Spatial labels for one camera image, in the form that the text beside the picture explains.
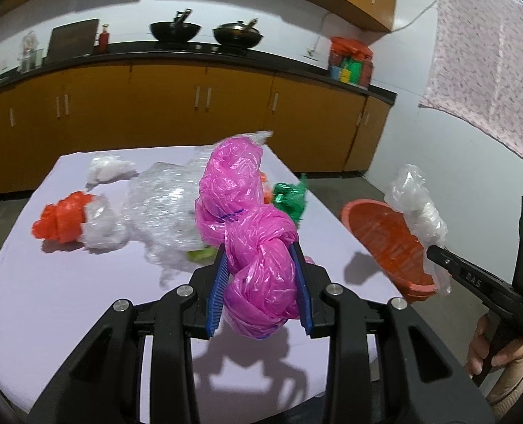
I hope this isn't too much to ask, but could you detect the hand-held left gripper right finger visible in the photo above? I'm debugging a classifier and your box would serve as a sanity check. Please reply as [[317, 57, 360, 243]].
[[288, 243, 496, 424]]

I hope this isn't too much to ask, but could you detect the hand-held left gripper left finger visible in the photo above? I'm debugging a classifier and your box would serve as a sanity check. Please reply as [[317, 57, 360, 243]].
[[27, 245, 231, 424]]

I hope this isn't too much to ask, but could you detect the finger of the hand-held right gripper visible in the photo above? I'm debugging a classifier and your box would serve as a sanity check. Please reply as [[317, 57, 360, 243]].
[[426, 244, 523, 314]]

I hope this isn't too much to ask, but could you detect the pink plastic bag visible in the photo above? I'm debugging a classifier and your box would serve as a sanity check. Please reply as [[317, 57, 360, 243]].
[[194, 136, 304, 341]]

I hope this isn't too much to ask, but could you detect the orange plastic basin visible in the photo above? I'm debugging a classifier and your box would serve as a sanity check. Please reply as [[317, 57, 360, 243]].
[[340, 199, 441, 305]]

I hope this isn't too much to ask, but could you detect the dark green plastic bag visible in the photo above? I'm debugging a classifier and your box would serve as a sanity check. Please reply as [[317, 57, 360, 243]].
[[271, 173, 310, 230]]

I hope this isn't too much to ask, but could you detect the large clear plastic bag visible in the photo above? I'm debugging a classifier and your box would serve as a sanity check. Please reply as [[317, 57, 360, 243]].
[[126, 131, 274, 288]]

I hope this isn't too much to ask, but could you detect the white plastic bag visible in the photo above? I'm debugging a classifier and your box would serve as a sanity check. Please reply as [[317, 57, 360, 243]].
[[87, 154, 138, 186]]

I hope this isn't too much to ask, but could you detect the orange plastic bag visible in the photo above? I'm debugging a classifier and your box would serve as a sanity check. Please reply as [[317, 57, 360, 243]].
[[32, 191, 90, 245]]

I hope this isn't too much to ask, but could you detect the person's right hand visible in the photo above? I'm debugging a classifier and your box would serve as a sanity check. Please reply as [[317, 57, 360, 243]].
[[465, 313, 523, 378]]

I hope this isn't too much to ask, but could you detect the small orange plastic scrap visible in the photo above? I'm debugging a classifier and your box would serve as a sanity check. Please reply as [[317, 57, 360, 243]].
[[259, 172, 274, 204]]

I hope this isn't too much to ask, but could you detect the orange lower kitchen cabinet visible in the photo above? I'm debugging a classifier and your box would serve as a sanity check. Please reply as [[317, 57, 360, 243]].
[[0, 63, 392, 230]]

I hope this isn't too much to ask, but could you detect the floral hanging cloth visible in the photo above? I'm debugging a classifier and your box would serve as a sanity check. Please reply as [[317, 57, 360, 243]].
[[418, 0, 523, 173]]

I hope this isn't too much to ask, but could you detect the black kitchen countertop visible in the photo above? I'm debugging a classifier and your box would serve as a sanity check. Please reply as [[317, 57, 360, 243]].
[[0, 41, 398, 107]]

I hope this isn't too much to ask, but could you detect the red bag of containers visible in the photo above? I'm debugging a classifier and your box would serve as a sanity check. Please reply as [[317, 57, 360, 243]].
[[327, 36, 374, 89]]

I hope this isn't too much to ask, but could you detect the black wok with lid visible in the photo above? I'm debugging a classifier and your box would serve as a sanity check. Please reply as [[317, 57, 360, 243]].
[[213, 18, 264, 49]]

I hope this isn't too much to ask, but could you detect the red bottle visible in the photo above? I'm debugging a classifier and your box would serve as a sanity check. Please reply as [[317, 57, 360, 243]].
[[97, 23, 111, 55]]

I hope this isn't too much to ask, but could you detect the wooden cutting board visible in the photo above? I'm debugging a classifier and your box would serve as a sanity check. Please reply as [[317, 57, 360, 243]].
[[45, 18, 100, 66]]

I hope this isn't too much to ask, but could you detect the glass jar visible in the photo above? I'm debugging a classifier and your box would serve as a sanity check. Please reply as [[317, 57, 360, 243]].
[[19, 31, 43, 72]]

